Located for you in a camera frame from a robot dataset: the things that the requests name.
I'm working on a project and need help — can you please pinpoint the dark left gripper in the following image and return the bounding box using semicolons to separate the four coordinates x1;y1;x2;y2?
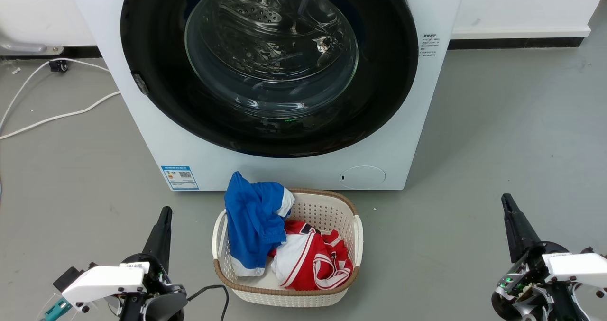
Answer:
119;206;188;321

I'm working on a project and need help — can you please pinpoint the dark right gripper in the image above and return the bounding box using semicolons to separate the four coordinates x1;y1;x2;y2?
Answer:
491;193;593;321

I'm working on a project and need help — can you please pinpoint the black round glass washer door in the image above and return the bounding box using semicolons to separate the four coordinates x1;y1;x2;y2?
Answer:
120;0;419;158

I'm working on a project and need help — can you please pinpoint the white front-load washing machine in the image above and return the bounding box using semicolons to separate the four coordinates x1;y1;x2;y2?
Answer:
65;0;467;192

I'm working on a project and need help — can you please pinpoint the blue energy label sticker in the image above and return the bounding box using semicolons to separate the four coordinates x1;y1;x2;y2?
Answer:
161;165;200;191

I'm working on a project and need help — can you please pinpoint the blue and white garment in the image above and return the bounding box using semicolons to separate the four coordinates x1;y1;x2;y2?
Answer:
224;171;295;277

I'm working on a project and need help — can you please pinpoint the red and white garment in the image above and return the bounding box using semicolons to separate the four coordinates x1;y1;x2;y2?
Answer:
268;220;354;291

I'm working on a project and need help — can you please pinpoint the white plastic laundry basket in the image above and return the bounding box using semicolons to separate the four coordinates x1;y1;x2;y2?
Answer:
212;188;364;308

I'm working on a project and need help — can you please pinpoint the round white filter cover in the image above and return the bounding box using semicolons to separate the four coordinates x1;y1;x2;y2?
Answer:
340;165;386;190

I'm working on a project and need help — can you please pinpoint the black skirting strip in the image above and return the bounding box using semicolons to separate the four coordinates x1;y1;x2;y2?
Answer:
448;37;585;50
0;46;102;59

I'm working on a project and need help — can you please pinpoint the small black text sticker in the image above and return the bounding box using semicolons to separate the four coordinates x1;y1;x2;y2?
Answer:
419;33;441;57

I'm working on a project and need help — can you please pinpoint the white floor cable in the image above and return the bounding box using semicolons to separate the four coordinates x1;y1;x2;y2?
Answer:
0;91;121;140
0;58;110;133

